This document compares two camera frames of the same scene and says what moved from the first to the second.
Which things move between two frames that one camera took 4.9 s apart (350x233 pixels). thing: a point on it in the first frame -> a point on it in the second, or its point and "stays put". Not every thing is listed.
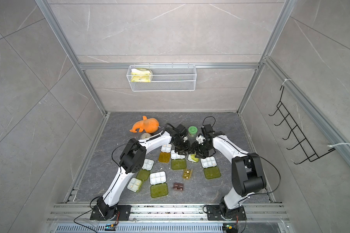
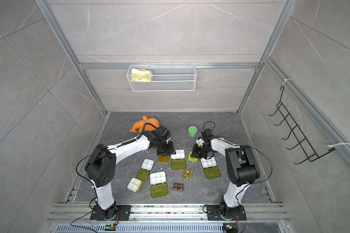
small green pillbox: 191,158 stays put
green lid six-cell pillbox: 178,161 stays put
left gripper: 183,152 -> 170,151
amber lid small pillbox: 164,157 stays put
